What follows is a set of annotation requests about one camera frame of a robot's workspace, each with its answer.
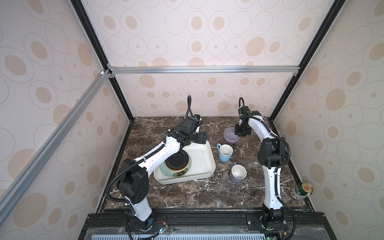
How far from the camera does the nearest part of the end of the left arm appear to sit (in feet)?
1.99

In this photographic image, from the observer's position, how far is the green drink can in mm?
753

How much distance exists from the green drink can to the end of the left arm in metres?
0.55
